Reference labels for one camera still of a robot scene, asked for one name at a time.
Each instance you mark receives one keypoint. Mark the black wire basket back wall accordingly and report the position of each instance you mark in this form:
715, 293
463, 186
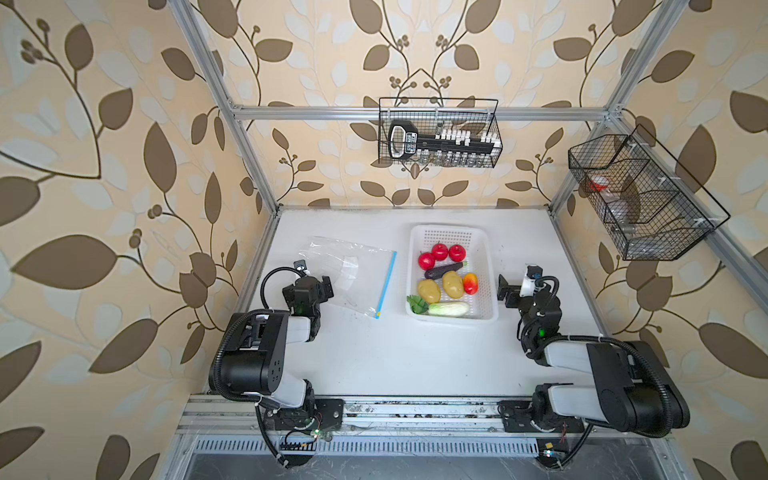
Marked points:
478, 115

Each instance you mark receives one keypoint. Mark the black wire basket wall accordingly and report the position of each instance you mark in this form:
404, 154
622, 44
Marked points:
478, 115
657, 207

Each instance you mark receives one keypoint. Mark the clear zip top bag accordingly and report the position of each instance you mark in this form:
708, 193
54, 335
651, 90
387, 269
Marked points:
360, 274

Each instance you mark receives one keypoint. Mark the yellow potato right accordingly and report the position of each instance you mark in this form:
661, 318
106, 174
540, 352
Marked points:
452, 285

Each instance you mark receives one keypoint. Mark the red apple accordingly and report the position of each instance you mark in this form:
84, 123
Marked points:
457, 253
440, 252
426, 261

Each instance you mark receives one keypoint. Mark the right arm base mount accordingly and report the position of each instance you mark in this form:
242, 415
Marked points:
536, 416

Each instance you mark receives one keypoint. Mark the black wire basket right wall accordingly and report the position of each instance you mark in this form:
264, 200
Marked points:
657, 207

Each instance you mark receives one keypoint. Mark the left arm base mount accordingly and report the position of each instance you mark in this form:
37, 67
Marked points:
293, 436

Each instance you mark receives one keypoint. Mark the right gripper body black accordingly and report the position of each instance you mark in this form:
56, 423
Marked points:
515, 294

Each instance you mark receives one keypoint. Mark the black white tool in basket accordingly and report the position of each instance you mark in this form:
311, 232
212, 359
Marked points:
403, 140

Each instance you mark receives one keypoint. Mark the red yellow mango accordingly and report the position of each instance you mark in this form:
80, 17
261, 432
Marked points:
470, 284

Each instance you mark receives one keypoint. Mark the dark purple eggplant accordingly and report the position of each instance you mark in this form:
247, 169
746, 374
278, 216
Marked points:
439, 271

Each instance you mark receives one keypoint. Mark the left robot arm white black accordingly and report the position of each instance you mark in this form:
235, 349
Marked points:
250, 362

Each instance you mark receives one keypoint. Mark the white radish green leaves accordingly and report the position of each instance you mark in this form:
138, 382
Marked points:
419, 306

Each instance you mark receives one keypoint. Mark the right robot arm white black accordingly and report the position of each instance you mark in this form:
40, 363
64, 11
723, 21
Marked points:
629, 389

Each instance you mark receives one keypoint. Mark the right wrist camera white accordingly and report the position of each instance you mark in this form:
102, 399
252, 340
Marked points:
529, 285

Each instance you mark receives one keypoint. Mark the red capped bottle in basket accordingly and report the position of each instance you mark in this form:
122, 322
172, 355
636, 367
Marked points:
596, 183

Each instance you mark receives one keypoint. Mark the yellow potato left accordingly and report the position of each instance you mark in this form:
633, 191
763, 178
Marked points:
429, 291

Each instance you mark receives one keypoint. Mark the white plastic perforated basket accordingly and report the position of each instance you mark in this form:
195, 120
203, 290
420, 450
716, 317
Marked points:
483, 305

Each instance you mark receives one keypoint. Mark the aluminium frame rail front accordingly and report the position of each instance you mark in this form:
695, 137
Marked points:
374, 415

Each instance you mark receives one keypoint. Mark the yellow potato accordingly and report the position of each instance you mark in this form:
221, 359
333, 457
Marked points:
452, 285
429, 291

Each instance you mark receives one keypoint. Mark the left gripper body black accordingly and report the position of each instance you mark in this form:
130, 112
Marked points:
318, 288

